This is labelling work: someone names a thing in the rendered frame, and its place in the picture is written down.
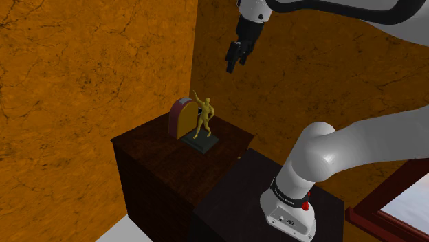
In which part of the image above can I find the dark red framed window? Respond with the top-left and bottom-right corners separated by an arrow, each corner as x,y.
344,157 -> 429,242

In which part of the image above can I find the dark brown wooden cabinet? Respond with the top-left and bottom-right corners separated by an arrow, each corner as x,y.
110,111 -> 255,242

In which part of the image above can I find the golden human figure statue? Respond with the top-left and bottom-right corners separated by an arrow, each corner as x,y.
181,89 -> 221,155

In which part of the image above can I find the black robot stand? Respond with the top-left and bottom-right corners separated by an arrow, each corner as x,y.
188,147 -> 345,242

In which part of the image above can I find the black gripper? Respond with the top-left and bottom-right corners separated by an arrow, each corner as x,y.
225,15 -> 265,74

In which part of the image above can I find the arched maroon and yellow box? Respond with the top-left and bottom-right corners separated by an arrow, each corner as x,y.
168,96 -> 203,140

